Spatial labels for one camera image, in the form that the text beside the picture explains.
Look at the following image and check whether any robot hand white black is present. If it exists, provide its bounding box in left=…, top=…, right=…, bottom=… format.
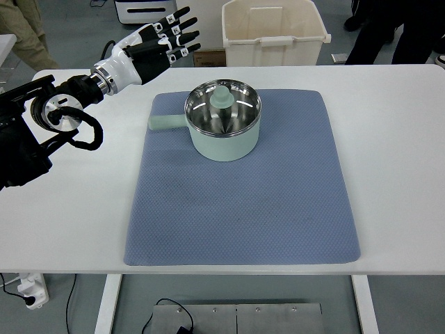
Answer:
left=109, top=6, right=202, bottom=92

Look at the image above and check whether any glass lid with green knob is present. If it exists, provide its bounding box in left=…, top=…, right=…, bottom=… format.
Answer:
left=183, top=79, right=262, bottom=138

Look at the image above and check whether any green pot with handle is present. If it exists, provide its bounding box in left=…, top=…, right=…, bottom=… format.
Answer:
left=147, top=79, right=262, bottom=163

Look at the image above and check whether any white device with black slot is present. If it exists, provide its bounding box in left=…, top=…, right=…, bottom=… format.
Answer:
left=113, top=0, right=179, bottom=24

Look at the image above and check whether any brown cardboard box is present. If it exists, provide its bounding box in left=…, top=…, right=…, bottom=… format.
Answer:
left=193, top=49, right=227, bottom=67

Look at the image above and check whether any white panel stand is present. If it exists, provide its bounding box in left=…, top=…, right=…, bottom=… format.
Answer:
left=173, top=0, right=227, bottom=51

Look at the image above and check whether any person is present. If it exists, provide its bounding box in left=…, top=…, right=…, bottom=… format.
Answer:
left=343, top=0, right=362, bottom=32
left=0, top=0, right=60, bottom=70
left=344, top=0, right=445, bottom=66

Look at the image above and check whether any white side table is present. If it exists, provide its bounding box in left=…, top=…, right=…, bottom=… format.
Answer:
left=0, top=33, right=17, bottom=67

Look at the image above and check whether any white plastic bin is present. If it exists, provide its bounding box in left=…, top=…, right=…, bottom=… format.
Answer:
left=221, top=0, right=333, bottom=67

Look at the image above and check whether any blue quilted mat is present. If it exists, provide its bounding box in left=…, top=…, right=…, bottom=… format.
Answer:
left=124, top=89, right=362, bottom=267

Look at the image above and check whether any white table leg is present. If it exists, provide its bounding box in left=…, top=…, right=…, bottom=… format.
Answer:
left=351, top=274, right=380, bottom=334
left=94, top=273, right=123, bottom=334

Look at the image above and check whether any white power strip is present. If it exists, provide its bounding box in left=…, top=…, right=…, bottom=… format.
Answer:
left=17, top=273, right=49, bottom=310

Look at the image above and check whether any grey metal plate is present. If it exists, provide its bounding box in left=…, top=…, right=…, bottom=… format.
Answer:
left=152, top=303, right=325, bottom=334

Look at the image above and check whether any thin black cable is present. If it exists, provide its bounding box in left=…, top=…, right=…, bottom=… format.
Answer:
left=66, top=273, right=78, bottom=334

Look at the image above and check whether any black power strip cable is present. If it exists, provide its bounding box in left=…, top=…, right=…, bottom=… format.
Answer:
left=0, top=272, right=31, bottom=303

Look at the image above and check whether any black cable with adapter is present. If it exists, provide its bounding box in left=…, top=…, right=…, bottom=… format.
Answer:
left=140, top=297, right=197, bottom=334

